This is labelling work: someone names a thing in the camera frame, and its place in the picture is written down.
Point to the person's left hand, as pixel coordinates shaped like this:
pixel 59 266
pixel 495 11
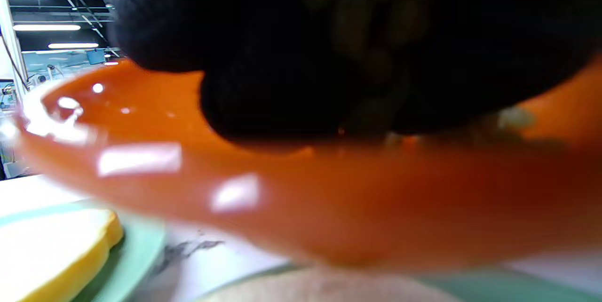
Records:
pixel 305 34

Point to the orange plastic bowl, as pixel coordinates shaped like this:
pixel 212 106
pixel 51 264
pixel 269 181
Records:
pixel 329 208

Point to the toast slice with pale crust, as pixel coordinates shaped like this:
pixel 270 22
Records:
pixel 329 288

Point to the toast slice with orange crust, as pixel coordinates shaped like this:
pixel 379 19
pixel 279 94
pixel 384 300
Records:
pixel 47 255

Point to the long ceiling light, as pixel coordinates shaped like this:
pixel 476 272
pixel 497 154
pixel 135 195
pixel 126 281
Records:
pixel 73 45
pixel 47 27

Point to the green round plate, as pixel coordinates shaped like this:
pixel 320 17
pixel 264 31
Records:
pixel 136 255

